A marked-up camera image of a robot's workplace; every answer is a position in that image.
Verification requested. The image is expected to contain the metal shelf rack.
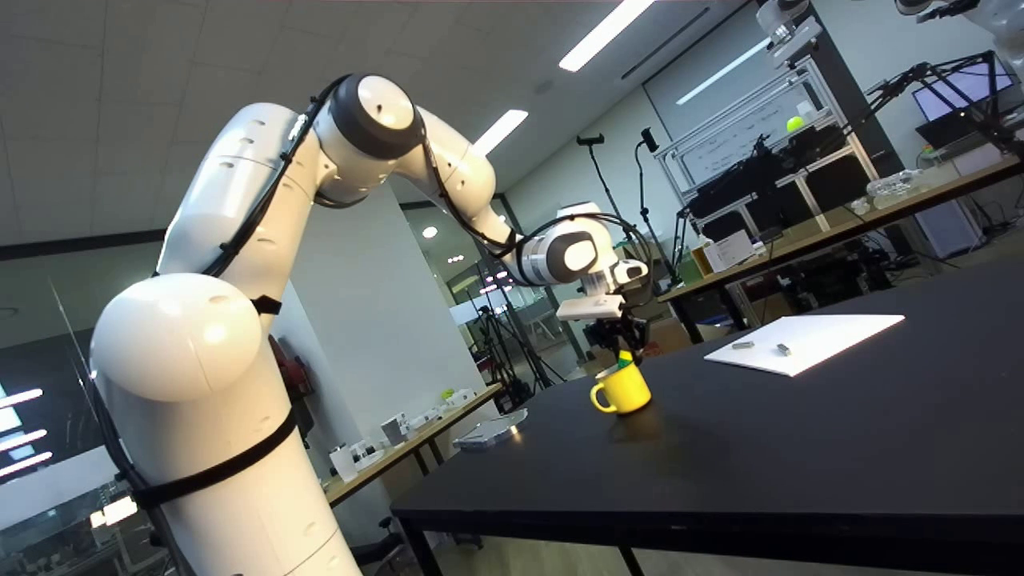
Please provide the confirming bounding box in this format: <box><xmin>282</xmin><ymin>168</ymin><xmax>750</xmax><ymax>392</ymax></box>
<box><xmin>643</xmin><ymin>0</ymin><xmax>908</xmax><ymax>234</ymax></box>

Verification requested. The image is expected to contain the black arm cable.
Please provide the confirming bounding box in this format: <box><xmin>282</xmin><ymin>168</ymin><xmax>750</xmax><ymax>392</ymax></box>
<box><xmin>101</xmin><ymin>75</ymin><xmax>356</xmax><ymax>514</ymax></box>

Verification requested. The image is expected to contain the yellow mug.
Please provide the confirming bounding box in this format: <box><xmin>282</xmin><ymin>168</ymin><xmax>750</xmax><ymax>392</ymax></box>
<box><xmin>587</xmin><ymin>358</ymin><xmax>656</xmax><ymax>421</ymax></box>

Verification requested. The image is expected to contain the white flat plate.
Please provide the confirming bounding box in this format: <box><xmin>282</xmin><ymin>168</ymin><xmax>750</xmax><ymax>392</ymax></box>
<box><xmin>702</xmin><ymin>311</ymin><xmax>908</xmax><ymax>382</ymax></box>

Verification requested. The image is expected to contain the laptop screen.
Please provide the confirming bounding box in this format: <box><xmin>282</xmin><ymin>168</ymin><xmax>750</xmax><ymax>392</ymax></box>
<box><xmin>913</xmin><ymin>59</ymin><xmax>1017</xmax><ymax>151</ymax></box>

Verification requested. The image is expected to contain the black tripod stand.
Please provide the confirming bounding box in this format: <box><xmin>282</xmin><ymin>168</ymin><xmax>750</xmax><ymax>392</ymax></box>
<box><xmin>574</xmin><ymin>124</ymin><xmax>686</xmax><ymax>289</ymax></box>

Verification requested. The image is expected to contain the short ceiling light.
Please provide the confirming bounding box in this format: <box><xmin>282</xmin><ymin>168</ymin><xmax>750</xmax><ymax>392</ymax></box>
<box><xmin>469</xmin><ymin>107</ymin><xmax>530</xmax><ymax>161</ymax></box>

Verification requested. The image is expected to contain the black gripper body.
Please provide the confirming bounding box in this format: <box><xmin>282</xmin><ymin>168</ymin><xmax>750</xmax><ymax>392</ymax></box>
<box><xmin>575</xmin><ymin>311</ymin><xmax>643</xmax><ymax>346</ymax></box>

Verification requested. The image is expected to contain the long wooden workbench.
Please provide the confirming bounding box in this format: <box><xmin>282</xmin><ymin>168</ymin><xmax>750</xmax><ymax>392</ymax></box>
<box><xmin>656</xmin><ymin>151</ymin><xmax>1024</xmax><ymax>346</ymax></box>

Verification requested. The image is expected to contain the black table leg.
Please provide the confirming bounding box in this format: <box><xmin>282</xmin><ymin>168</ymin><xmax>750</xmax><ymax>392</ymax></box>
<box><xmin>393</xmin><ymin>514</ymin><xmax>449</xmax><ymax>576</ymax></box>

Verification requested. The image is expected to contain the long ceiling light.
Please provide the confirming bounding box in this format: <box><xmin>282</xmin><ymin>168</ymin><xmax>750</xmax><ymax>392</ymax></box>
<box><xmin>557</xmin><ymin>0</ymin><xmax>656</xmax><ymax>77</ymax></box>

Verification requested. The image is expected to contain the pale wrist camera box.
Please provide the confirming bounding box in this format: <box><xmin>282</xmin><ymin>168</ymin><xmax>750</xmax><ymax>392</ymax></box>
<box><xmin>555</xmin><ymin>295</ymin><xmax>631</xmax><ymax>323</ymax></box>

